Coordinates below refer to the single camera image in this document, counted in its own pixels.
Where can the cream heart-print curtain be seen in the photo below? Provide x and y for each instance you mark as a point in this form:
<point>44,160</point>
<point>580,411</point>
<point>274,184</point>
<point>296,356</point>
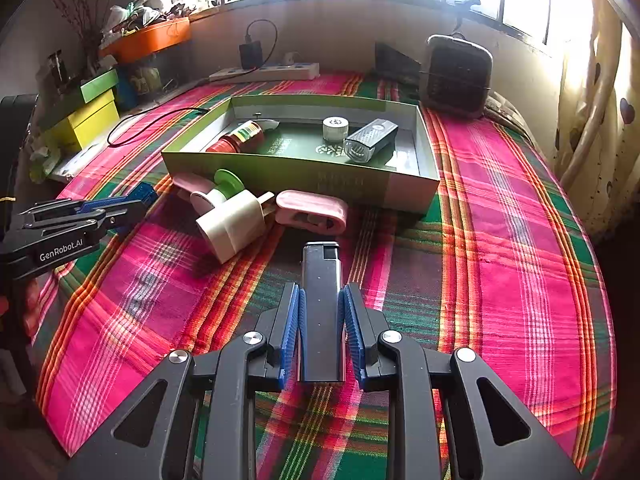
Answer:
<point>605,110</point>

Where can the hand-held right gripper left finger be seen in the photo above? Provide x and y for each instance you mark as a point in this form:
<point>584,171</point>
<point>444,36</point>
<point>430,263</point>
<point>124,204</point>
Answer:
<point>290,340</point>

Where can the black studded rectangular device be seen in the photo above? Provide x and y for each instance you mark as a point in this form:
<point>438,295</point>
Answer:
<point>372,137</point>

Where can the white long package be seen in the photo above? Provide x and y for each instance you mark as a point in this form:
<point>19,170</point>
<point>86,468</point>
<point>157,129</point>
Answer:
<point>80,162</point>

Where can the silver rectangular lighter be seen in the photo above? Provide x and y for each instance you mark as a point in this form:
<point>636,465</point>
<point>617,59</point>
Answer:
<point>322,320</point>

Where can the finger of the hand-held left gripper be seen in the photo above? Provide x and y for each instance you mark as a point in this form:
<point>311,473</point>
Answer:
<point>142,194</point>
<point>125,215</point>

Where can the grey and black fan heater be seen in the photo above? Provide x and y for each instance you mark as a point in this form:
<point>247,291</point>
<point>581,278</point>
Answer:
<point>457,77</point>

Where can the green and white spool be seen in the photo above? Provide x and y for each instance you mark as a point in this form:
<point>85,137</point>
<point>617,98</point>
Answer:
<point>229,182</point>

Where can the white plug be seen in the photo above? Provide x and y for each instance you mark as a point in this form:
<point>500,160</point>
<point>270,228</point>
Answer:
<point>289,58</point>

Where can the pink oval gadget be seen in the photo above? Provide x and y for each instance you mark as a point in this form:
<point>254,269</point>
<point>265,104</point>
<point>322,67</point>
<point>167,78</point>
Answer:
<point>310,202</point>
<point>190,182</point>

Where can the red bottle yellow label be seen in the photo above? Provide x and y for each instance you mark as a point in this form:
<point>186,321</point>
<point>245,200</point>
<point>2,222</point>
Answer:
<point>237,137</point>

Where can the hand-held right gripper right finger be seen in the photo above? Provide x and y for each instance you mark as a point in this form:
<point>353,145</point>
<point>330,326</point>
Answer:
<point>352,340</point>

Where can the black charger brick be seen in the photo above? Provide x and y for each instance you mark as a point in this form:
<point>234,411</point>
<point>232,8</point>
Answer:
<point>250,55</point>

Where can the black window latch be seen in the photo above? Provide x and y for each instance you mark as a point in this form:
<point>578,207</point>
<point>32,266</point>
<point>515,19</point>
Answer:
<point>465,10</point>

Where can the green cardboard box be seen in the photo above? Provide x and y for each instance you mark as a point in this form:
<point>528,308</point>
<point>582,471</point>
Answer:
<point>300,180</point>

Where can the dried branches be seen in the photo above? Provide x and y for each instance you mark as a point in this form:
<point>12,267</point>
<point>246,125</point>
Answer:
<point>75,15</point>

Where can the pile of crumpled bags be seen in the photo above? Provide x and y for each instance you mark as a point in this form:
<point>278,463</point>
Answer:
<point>140,15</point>

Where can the white round jar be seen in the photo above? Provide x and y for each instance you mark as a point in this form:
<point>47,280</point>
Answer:
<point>335,130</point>

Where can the yellow green storage boxes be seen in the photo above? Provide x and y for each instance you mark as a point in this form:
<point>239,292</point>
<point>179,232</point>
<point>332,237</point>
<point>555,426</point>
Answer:
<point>97,85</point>

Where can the white power strip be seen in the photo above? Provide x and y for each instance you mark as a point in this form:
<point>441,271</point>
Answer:
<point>270,72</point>

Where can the orange plastic tray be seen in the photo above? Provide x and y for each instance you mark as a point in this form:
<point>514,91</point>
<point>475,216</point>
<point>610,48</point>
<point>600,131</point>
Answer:
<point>150,40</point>

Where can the blue box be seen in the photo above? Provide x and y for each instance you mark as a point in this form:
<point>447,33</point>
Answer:
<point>127,92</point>

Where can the white charger adapter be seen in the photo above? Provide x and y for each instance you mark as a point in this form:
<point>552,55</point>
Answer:
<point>230,230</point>

